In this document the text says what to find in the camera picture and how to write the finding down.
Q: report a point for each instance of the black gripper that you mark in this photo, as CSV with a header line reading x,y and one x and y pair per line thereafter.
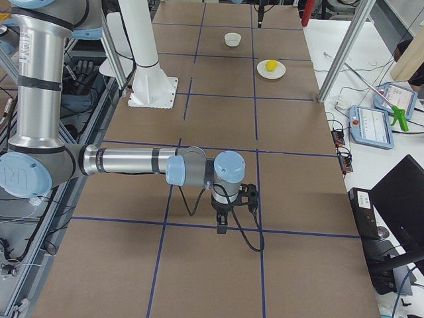
x,y
222,208

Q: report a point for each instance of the yellow lemon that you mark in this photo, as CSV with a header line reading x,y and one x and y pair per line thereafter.
x,y
271,65

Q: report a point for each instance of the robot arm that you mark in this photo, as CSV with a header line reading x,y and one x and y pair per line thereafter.
x,y
37,160

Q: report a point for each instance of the white plate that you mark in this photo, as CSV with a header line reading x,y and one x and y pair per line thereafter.
x,y
277,74

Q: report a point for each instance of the white bowl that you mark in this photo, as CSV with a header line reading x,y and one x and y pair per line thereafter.
x,y
232,39

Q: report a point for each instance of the orange electronics board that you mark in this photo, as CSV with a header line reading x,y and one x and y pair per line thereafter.
x,y
338,138

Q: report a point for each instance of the teach pendant near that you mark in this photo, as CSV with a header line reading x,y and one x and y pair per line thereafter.
x,y
369,126

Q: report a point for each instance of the teach pendant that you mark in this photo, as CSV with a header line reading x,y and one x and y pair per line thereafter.
x,y
369,126
402,97

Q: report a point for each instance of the black laptop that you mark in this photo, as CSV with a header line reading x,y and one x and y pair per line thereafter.
x,y
398,198

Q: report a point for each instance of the teach pendant far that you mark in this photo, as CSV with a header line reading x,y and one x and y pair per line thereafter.
x,y
402,97

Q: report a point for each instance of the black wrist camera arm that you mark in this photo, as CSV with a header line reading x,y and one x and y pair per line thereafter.
x,y
249,196

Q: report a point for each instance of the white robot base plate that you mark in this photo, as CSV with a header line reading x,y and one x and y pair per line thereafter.
x,y
146,93

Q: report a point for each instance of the green handled reacher grabber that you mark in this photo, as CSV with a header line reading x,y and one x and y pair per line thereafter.
x,y
399,114

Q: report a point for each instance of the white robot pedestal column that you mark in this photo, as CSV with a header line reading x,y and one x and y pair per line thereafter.
x,y
137,20

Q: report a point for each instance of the aluminium frame post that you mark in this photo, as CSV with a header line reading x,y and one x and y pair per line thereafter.
x,y
355,26

